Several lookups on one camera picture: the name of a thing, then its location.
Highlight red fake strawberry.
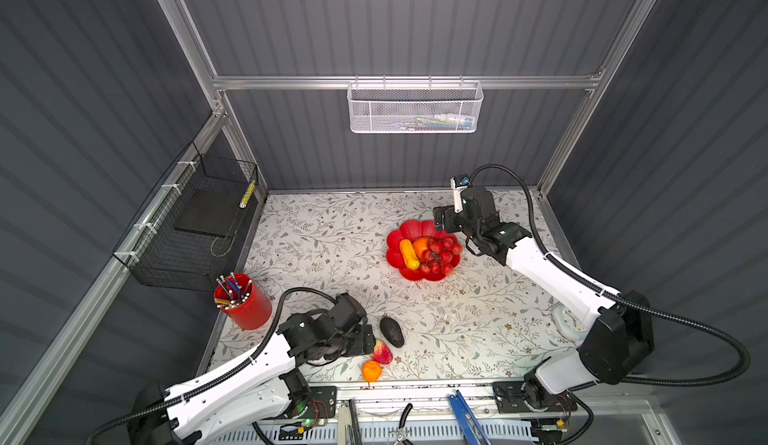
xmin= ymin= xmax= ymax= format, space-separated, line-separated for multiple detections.
xmin=371 ymin=340 xmax=394 ymax=365

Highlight dark fake avocado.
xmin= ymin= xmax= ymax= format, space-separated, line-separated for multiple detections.
xmin=379 ymin=316 xmax=405 ymax=348

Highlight small orange fake tangerine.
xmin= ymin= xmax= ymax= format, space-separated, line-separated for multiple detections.
xmin=361 ymin=360 xmax=383 ymax=383

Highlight red fake grape bunch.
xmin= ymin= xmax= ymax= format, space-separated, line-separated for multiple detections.
xmin=418 ymin=235 xmax=463 ymax=281

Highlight orange fake bell pepper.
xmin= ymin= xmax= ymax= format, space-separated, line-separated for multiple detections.
xmin=412 ymin=237 xmax=431 ymax=261

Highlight yellow fake banana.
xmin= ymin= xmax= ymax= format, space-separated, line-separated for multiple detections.
xmin=399 ymin=239 xmax=421 ymax=271

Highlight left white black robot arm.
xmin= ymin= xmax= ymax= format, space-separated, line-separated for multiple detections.
xmin=127 ymin=293 xmax=375 ymax=444

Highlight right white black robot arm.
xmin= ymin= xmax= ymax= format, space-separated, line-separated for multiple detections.
xmin=433 ymin=175 xmax=654 ymax=410

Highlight red flower-shaped fruit bowl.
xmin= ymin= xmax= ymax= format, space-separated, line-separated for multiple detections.
xmin=386 ymin=220 xmax=463 ymax=282

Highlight black pliers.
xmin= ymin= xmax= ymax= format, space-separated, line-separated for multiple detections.
xmin=394 ymin=403 xmax=413 ymax=445

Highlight red pen cup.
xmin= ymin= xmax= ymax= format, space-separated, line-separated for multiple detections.
xmin=213 ymin=273 xmax=272 ymax=330

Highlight white round object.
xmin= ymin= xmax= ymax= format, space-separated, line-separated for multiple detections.
xmin=551 ymin=303 xmax=588 ymax=344

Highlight yellow item in black basket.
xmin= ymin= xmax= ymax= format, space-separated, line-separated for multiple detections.
xmin=239 ymin=180 xmax=256 ymax=209

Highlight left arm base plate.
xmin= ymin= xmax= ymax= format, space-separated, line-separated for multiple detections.
xmin=284 ymin=386 xmax=338 ymax=420

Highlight right black corrugated cable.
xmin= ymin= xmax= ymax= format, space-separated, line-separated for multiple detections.
xmin=469 ymin=164 xmax=751 ymax=386

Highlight black corrugated cable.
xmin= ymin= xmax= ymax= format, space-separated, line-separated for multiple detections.
xmin=469 ymin=164 xmax=751 ymax=386
xmin=83 ymin=287 xmax=337 ymax=445

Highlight white wire mesh basket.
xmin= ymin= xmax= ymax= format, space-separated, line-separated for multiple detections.
xmin=346 ymin=78 xmax=484 ymax=134

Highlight blue tool handle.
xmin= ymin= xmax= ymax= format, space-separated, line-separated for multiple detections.
xmin=449 ymin=389 xmax=491 ymax=445

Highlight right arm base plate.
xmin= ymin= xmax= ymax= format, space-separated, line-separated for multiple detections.
xmin=491 ymin=380 xmax=579 ymax=414

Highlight black wire basket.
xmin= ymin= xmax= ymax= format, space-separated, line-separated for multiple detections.
xmin=113 ymin=145 xmax=259 ymax=292

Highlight left black corrugated cable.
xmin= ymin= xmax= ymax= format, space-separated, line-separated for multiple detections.
xmin=83 ymin=287 xmax=337 ymax=445

